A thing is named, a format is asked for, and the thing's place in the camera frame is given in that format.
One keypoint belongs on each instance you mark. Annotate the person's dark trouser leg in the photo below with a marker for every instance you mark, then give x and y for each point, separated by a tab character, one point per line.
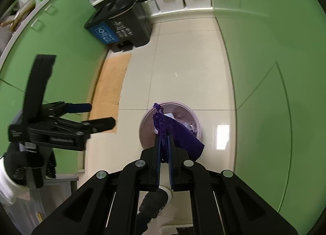
142	224

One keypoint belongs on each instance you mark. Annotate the person's left hand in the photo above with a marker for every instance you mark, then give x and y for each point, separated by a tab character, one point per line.
15	166

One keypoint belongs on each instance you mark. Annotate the person's right shoe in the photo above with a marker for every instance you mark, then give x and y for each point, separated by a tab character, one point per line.
175	230

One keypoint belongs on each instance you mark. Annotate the black pedal bin blue label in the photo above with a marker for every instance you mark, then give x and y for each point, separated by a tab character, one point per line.
127	28

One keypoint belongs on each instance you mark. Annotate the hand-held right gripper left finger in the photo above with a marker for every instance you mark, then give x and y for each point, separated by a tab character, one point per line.
158	161

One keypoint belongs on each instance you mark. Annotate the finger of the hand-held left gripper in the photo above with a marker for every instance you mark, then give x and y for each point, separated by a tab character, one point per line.
101	124
79	108

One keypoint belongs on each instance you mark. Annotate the tan elongated object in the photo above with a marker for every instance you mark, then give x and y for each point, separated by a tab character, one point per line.
23	13

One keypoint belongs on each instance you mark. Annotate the orange floor mat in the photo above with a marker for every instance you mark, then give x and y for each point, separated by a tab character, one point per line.
112	89

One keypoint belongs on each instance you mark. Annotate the pink round waste bin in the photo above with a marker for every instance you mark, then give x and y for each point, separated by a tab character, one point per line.
147	133

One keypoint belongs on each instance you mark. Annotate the person's shoe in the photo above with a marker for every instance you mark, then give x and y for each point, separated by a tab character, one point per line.
175	230
152	203

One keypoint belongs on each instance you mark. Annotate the person's left shoe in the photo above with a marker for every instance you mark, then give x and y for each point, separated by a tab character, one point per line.
152	203

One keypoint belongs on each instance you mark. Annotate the person's left forearm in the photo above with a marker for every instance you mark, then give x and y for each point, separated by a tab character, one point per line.
9	189

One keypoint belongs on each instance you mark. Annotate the white storage box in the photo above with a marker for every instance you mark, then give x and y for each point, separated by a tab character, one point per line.
169	3
197	0
152	5

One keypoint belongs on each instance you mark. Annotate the green glossy cabinet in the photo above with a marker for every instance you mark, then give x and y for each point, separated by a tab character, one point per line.
267	59

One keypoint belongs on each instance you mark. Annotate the purple cloth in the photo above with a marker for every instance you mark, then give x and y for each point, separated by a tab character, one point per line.
183	140

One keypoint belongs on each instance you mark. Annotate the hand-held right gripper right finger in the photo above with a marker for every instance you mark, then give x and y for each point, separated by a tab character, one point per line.
171	161

